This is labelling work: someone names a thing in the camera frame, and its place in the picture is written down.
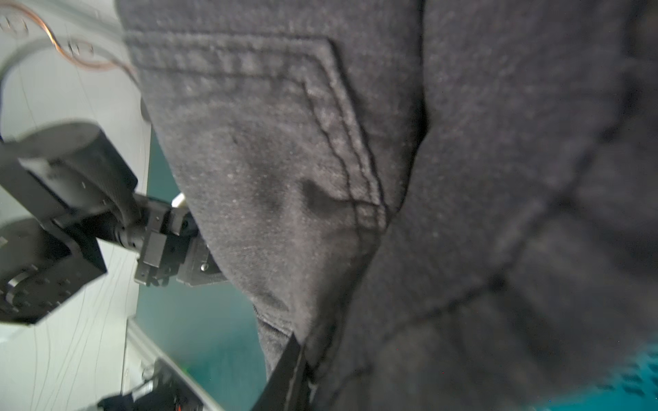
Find teal plastic basket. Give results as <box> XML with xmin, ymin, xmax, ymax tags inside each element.
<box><xmin>533</xmin><ymin>344</ymin><xmax>657</xmax><ymax>411</ymax></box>

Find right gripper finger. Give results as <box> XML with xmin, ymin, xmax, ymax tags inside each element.
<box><xmin>252</xmin><ymin>337</ymin><xmax>311</xmax><ymax>411</ymax></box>

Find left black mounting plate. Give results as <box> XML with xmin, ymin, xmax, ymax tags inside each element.
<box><xmin>96</xmin><ymin>359</ymin><xmax>205</xmax><ymax>411</ymax></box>

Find dark grey long pants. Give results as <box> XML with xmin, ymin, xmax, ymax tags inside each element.
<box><xmin>117</xmin><ymin>1</ymin><xmax>657</xmax><ymax>410</ymax></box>

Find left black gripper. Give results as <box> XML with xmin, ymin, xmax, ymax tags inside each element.
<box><xmin>133</xmin><ymin>197</ymin><xmax>226</xmax><ymax>287</ymax></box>

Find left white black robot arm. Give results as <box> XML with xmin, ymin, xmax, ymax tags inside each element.
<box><xmin>1</xmin><ymin>122</ymin><xmax>224</xmax><ymax>325</ymax></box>

